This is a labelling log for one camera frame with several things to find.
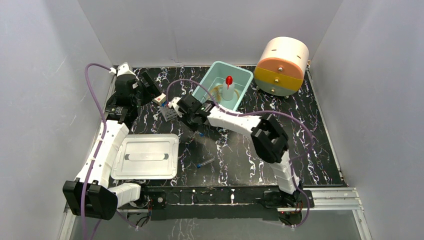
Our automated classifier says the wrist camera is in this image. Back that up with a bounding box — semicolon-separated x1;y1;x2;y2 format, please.
116;62;135;77
167;97;183;118

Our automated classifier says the blue-cap test tube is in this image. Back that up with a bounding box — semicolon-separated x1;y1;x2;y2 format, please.
196;158;215;169
196;131;205;137

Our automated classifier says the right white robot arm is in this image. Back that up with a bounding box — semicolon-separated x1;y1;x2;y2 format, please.
167;95;312;210

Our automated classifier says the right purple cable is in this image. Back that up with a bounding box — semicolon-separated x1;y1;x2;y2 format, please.
165;78;316;229

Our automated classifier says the round orange yellow drawer cabinet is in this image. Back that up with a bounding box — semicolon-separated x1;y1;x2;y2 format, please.
253;36;309;99

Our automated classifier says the white bin lid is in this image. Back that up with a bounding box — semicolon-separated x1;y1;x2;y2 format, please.
110;133;180;180

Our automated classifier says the tan rubber tubing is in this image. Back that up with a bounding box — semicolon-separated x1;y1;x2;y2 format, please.
210;84;240;103

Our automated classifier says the red-cap wash bottle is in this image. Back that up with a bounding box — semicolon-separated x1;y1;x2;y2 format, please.
222;75;235;101

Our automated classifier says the small white red box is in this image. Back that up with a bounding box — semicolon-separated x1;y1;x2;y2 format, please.
152;93;167;106

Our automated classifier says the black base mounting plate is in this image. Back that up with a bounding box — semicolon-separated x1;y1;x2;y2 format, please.
145;187;304;222

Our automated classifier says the aluminium frame rail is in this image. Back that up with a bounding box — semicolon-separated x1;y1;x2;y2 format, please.
58;187;372;240

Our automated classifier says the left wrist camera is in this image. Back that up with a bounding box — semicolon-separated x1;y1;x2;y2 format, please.
116;62;135;77

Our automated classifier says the clear test tube rack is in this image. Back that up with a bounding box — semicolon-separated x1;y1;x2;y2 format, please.
159;103;178;122

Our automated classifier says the brown test tube brush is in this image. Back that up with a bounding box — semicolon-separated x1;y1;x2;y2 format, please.
212;85;222;103

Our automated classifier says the light teal plastic bin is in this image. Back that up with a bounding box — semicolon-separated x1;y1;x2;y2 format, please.
191;61;254;111

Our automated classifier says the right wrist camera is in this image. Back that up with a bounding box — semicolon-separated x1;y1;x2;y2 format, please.
167;97;183;118

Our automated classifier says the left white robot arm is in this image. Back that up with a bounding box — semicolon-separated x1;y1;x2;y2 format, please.
62;71;163;220

